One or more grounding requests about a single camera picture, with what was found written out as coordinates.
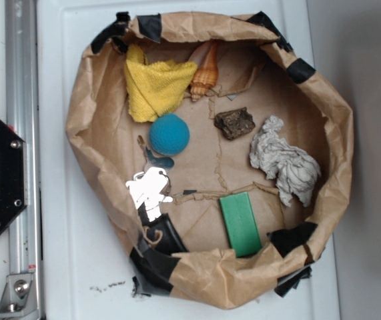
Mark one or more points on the green block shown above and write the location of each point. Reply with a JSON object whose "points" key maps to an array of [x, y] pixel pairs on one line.
{"points": [[240, 224]]}

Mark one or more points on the blue bottle opener key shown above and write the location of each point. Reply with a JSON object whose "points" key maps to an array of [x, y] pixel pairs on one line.
{"points": [[166, 163]]}

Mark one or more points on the black wallet with string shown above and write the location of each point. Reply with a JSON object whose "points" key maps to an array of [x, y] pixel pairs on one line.
{"points": [[162, 232]]}

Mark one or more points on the dark brown rock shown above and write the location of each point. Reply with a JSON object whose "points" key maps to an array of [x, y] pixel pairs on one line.
{"points": [[234, 123]]}

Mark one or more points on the metal corner bracket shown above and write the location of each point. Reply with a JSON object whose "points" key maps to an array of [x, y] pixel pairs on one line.
{"points": [[19, 298]]}

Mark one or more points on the brown paper bag bin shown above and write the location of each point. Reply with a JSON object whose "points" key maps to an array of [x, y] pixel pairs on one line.
{"points": [[257, 69]]}

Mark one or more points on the yellow cloth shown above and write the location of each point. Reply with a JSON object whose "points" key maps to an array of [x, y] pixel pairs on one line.
{"points": [[155, 89]]}

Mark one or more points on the silver keys bunch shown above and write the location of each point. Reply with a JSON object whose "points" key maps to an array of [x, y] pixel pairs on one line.
{"points": [[150, 189]]}

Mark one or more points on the aluminium rail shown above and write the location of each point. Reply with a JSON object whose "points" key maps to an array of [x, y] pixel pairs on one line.
{"points": [[22, 105]]}

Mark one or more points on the blue foam ball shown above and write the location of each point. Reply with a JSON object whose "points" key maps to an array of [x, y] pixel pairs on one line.
{"points": [[169, 135]]}

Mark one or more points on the crumpled grey white rag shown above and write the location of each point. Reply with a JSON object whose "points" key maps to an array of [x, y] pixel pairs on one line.
{"points": [[295, 171]]}

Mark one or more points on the orange conch shell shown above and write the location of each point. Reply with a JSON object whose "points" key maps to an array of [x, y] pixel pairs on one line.
{"points": [[205, 56]]}

